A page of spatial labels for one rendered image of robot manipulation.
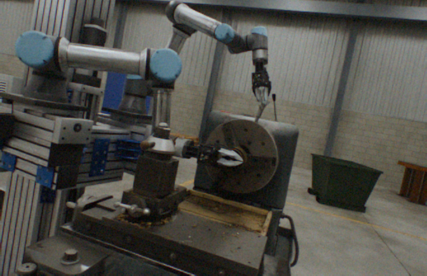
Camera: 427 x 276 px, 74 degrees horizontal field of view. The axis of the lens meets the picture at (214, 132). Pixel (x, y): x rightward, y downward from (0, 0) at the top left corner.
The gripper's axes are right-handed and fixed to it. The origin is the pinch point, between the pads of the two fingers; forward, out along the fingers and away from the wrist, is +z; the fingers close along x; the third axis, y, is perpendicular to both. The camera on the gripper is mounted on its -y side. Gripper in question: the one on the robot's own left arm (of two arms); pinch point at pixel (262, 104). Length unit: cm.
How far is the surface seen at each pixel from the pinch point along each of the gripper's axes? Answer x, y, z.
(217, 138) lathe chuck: -17.3, 17.8, 15.4
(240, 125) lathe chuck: -7.1, 17.8, 10.4
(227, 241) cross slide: 1, 76, 38
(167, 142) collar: -12, 77, 16
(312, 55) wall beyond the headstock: 75, -985, -293
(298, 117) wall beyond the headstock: 14, -981, -63
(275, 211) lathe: 4.6, 2.0, 49.4
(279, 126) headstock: 7.5, 0.3, 10.6
